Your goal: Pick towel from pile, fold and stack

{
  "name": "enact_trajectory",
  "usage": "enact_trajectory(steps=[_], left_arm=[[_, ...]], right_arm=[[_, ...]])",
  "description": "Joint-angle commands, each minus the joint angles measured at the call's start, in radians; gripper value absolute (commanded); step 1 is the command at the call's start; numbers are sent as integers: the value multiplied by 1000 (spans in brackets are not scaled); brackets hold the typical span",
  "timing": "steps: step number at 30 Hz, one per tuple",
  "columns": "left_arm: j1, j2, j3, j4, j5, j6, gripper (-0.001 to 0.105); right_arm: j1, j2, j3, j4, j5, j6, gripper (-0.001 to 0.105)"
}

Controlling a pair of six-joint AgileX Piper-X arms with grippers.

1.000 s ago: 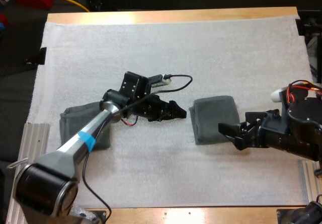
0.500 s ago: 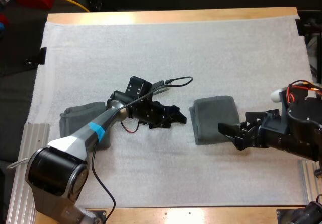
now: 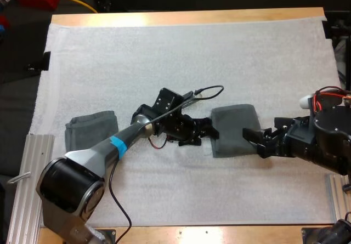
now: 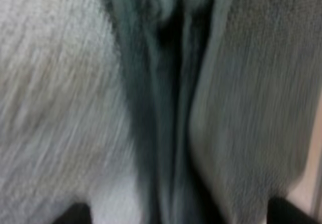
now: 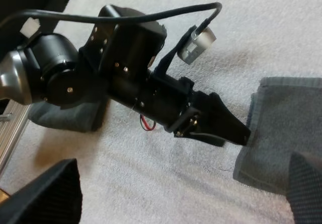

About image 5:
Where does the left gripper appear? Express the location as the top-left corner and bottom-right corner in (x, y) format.
(107, 67), (252, 148)

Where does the ribbed aluminium rail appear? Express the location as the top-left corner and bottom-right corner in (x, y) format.
(0, 98), (30, 176)

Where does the black cable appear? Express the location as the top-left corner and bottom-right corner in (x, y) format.
(0, 2), (223, 35)

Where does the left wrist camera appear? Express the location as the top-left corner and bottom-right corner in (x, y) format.
(177, 25), (217, 65)

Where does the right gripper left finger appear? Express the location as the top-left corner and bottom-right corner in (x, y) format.
(0, 158), (83, 224)

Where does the grey-green towel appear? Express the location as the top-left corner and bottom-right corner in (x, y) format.
(232, 76), (322, 197)
(27, 99), (109, 133)

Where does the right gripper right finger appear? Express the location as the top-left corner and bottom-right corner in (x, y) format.
(286, 152), (322, 224)

